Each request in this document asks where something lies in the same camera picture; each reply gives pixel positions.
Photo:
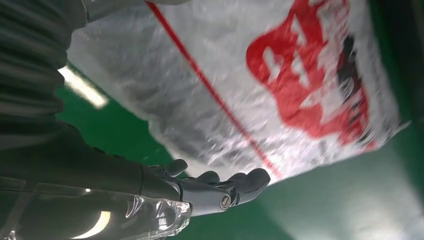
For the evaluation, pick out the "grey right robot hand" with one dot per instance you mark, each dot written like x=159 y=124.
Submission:
x=82 y=172

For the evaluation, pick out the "green conveyor belt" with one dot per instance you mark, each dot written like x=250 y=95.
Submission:
x=348 y=205

